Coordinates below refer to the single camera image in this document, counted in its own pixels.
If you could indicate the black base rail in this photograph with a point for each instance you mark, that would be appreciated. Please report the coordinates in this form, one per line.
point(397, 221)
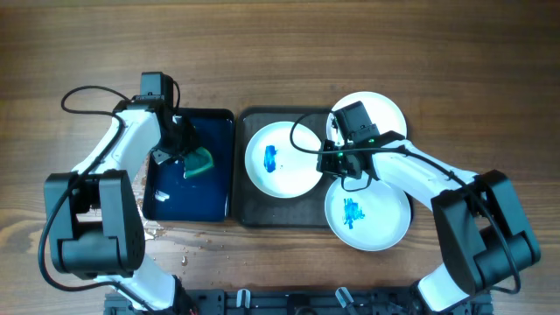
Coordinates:
point(378, 301)

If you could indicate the white plate blue stain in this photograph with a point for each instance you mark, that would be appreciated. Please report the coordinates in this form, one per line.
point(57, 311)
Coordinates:
point(280, 160)

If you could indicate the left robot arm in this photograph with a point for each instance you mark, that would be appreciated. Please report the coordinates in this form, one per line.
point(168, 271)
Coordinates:
point(93, 235)

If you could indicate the green yellow sponge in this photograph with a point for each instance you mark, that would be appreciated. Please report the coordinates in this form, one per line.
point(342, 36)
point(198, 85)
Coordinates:
point(197, 161)

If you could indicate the dark brown serving tray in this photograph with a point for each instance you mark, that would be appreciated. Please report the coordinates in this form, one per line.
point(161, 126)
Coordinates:
point(255, 209)

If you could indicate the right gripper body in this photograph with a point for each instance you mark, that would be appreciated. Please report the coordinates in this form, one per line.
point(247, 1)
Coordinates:
point(338, 163)

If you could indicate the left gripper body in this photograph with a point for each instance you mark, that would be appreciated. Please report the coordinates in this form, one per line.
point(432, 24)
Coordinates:
point(178, 142)

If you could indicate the blue rectangular water tray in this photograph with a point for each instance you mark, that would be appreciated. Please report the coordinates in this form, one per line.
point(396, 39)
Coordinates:
point(169, 196)

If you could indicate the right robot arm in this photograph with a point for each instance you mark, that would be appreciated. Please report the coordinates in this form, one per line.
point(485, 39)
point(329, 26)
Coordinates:
point(484, 235)

